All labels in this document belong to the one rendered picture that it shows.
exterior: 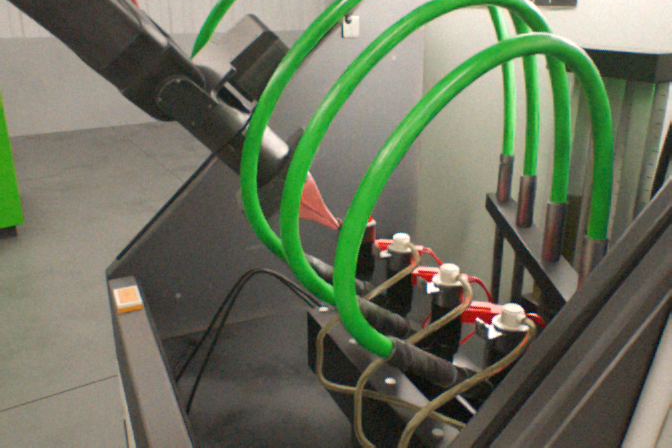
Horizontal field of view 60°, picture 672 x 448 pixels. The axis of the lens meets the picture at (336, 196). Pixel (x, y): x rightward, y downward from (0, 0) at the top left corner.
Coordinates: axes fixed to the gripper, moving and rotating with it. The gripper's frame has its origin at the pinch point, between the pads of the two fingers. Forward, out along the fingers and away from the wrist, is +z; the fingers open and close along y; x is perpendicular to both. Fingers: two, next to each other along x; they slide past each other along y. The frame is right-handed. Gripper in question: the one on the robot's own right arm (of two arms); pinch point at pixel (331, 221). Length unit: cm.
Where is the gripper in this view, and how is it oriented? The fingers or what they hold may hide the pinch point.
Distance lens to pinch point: 64.1
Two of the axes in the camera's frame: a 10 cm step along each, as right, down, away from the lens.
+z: 6.7, 6.3, 3.9
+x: -2.3, -3.3, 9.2
